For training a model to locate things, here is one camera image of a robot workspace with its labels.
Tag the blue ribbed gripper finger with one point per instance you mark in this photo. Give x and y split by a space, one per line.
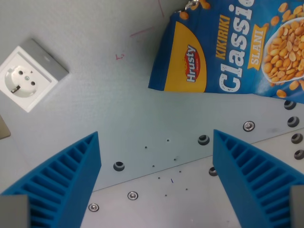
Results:
71 180
247 175

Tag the silver flat-head screw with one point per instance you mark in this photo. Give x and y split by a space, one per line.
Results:
248 125
93 207
133 195

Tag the brown flat plate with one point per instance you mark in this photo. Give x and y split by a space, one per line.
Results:
3 129

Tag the white power socket grey base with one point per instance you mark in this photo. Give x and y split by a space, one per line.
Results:
26 78

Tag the blue Hrusty peanut snack bag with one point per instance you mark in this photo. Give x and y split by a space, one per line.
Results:
228 54

